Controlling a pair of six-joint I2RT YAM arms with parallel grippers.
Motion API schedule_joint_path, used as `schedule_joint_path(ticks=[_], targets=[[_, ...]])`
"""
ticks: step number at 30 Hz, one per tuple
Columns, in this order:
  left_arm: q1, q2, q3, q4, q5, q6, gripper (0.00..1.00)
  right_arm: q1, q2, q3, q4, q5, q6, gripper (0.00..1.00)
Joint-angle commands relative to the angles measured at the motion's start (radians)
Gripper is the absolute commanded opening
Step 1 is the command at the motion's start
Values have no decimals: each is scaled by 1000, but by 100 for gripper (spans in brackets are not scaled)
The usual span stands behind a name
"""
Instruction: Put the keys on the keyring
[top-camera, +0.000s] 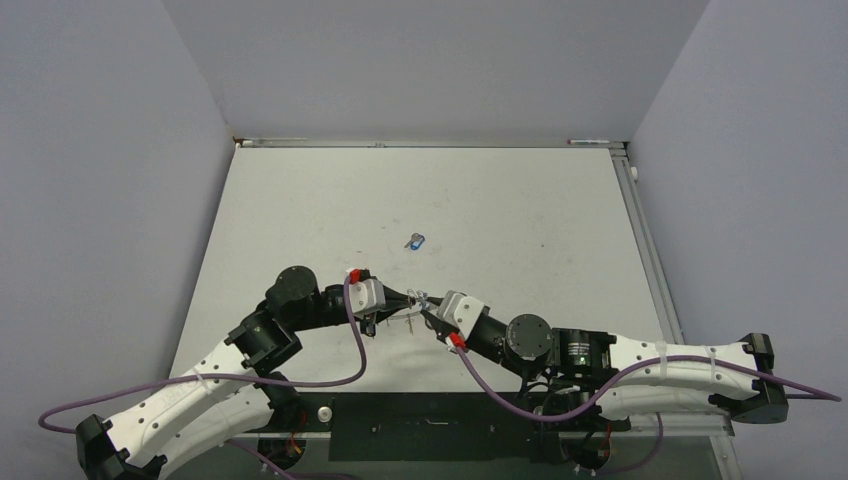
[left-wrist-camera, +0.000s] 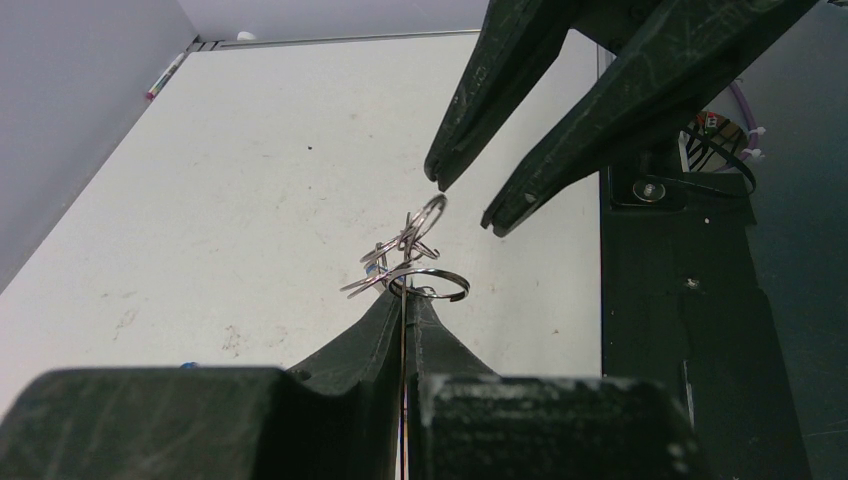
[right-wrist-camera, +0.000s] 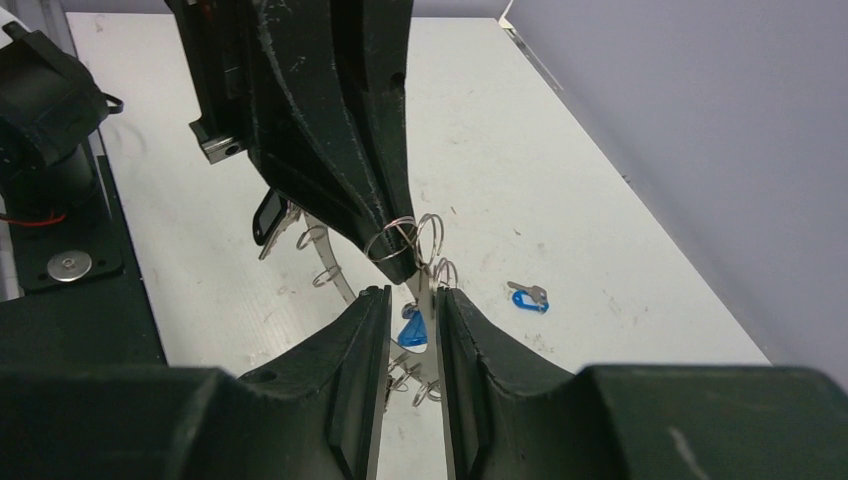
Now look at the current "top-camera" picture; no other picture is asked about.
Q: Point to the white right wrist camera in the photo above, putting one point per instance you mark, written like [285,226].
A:
[462,314]

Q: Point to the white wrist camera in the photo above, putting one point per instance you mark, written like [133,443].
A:
[462,314]
[363,292]

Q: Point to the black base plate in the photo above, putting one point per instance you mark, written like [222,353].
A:
[364,427]

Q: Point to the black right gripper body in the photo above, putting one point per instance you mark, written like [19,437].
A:
[489,341]

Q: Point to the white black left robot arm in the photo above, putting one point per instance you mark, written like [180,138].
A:
[236,387]

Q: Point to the aluminium back rail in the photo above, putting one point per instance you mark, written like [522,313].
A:
[468,143]

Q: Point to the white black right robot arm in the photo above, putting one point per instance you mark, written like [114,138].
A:
[610,377]

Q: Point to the aluminium rail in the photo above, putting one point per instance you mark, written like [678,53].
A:
[468,143]
[655,275]

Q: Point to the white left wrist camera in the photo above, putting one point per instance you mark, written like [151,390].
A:
[363,292]

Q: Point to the aluminium right side rail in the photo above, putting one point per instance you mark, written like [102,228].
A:
[655,275]

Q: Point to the blue key tag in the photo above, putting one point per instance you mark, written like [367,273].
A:
[417,243]

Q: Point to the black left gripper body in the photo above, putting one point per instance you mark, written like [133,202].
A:
[367,317]

